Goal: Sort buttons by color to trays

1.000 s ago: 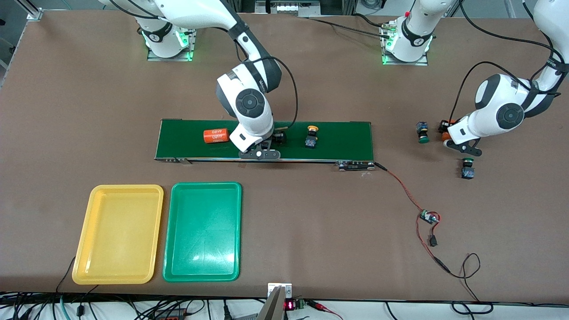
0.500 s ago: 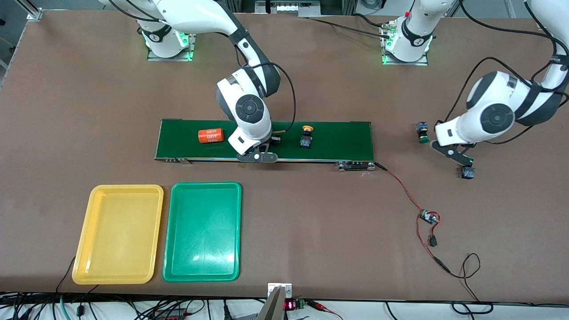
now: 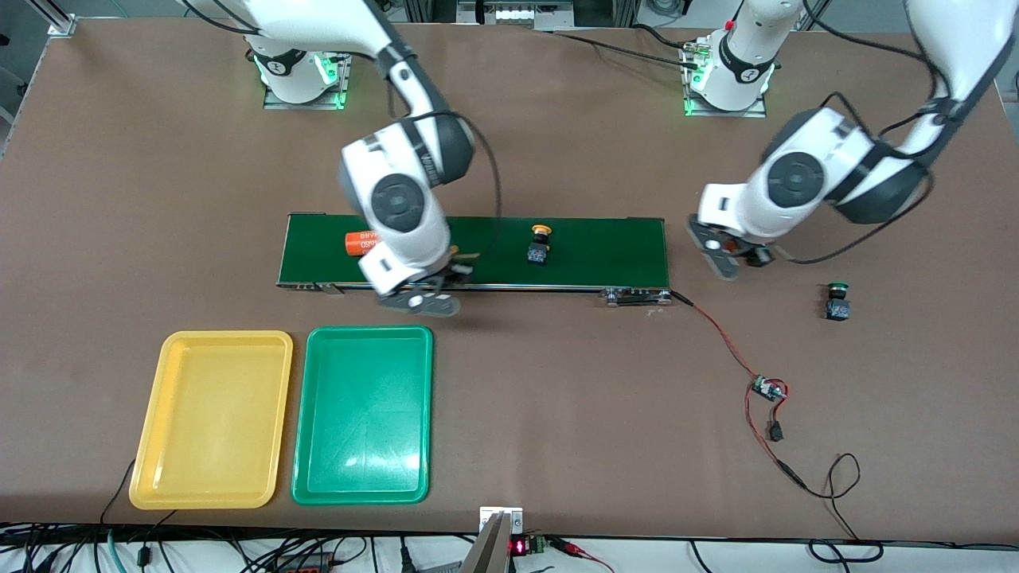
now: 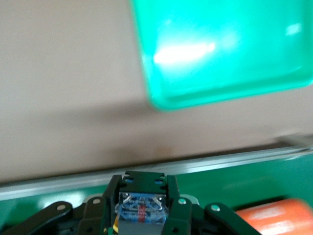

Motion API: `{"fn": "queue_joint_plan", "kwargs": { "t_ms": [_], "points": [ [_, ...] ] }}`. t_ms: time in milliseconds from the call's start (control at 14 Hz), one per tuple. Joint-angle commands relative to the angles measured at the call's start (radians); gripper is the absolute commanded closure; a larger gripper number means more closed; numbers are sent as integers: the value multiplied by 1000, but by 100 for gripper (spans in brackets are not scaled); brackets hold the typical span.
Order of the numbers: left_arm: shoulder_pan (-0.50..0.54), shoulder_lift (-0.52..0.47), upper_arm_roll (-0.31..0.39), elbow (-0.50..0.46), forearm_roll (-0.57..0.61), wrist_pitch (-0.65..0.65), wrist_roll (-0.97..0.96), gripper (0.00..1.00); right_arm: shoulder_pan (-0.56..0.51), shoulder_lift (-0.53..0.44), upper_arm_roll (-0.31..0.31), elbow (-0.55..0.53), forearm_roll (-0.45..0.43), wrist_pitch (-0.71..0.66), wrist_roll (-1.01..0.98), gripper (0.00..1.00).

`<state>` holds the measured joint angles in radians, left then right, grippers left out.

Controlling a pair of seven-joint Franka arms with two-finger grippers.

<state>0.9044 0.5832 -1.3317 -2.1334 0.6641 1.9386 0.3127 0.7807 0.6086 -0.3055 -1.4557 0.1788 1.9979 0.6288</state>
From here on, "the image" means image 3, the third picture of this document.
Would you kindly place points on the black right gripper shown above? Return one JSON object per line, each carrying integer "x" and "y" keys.
{"x": 455, "y": 271}

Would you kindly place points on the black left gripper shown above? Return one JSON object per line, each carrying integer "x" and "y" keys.
{"x": 759, "y": 255}

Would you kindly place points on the yellow push button switch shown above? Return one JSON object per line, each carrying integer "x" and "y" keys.
{"x": 538, "y": 255}

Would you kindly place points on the green push button switch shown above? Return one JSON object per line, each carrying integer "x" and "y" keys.
{"x": 837, "y": 309}

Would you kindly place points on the orange cylinder white print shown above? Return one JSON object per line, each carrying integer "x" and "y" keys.
{"x": 358, "y": 243}

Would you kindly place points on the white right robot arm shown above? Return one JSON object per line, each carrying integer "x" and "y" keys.
{"x": 398, "y": 203}

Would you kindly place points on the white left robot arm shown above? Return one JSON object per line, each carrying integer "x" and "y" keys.
{"x": 796, "y": 179}

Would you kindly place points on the small green circuit board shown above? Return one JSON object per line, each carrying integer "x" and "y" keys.
{"x": 768, "y": 388}

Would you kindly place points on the green belt conveyor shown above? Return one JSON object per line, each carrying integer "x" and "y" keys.
{"x": 605, "y": 251}

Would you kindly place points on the green plastic tray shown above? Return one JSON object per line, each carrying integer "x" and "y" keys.
{"x": 362, "y": 422}

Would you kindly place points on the silver equipment box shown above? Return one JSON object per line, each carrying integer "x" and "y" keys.
{"x": 517, "y": 14}

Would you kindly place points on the red digit display module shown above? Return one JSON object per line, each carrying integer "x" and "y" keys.
{"x": 519, "y": 547}

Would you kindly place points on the grey metal pole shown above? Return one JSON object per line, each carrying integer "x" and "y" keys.
{"x": 486, "y": 553}

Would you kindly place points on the red clip lead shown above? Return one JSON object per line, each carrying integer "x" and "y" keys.
{"x": 581, "y": 549}

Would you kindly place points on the yellow plastic tray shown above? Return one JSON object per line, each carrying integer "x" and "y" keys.
{"x": 207, "y": 446}

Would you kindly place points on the orange electronic device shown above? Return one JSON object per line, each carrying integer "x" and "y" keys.
{"x": 306, "y": 567}

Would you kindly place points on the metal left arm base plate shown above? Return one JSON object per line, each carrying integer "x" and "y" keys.
{"x": 752, "y": 112}

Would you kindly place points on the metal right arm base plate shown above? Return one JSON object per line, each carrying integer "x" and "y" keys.
{"x": 348, "y": 87}

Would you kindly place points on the silver table edge bracket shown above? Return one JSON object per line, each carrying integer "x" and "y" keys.
{"x": 516, "y": 521}

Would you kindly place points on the aluminium frame profile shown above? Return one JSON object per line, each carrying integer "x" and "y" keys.
{"x": 60, "y": 25}

